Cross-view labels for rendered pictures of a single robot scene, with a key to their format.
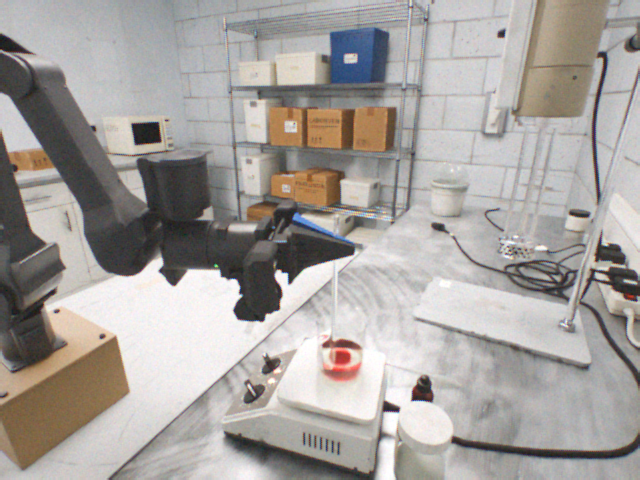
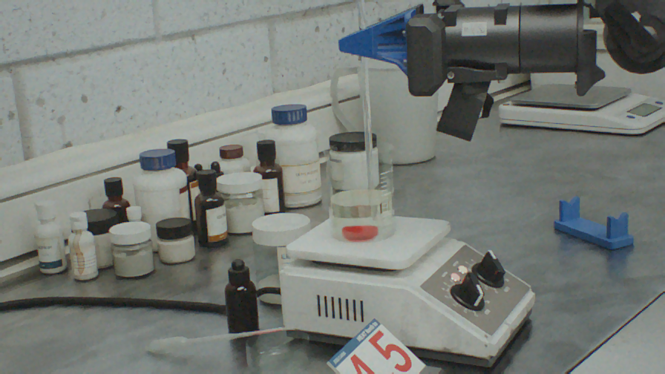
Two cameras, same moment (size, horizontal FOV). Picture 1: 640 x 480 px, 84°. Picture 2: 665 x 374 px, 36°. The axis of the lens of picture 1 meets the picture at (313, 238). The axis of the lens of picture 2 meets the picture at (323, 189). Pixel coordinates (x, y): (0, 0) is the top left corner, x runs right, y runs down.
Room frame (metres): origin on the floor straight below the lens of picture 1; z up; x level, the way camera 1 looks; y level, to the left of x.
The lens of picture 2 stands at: (1.24, 0.09, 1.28)
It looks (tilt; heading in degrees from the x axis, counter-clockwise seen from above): 15 degrees down; 190
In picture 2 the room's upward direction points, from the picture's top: 4 degrees counter-clockwise
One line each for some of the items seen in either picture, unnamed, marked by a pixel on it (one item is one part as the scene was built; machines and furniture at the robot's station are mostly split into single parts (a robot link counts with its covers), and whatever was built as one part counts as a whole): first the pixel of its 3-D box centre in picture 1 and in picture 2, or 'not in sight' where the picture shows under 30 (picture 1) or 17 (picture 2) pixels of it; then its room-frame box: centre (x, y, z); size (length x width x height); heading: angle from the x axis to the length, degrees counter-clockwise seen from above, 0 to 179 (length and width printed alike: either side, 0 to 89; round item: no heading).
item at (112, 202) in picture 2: not in sight; (116, 213); (0.14, -0.36, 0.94); 0.03 x 0.03 x 0.08
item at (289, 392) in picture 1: (334, 375); (369, 238); (0.36, -0.03, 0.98); 0.12 x 0.12 x 0.01; 72
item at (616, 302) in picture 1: (611, 270); not in sight; (0.79, -0.74, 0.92); 0.40 x 0.06 x 0.04; 151
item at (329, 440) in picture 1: (315, 397); (397, 286); (0.37, 0.00, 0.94); 0.22 x 0.13 x 0.08; 72
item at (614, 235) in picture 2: not in sight; (592, 221); (0.11, 0.19, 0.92); 0.10 x 0.03 x 0.04; 36
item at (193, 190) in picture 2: not in sight; (181, 182); (0.05, -0.31, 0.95); 0.04 x 0.04 x 0.11
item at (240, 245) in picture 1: (252, 246); (470, 41); (0.37, 0.07, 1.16); 0.19 x 0.08 x 0.06; 176
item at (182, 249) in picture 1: (186, 244); (562, 38); (0.38, 0.14, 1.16); 0.07 x 0.06 x 0.09; 86
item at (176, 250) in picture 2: not in sight; (175, 240); (0.18, -0.28, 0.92); 0.04 x 0.04 x 0.04
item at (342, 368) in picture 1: (341, 347); (358, 194); (0.37, -0.03, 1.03); 0.07 x 0.06 x 0.08; 159
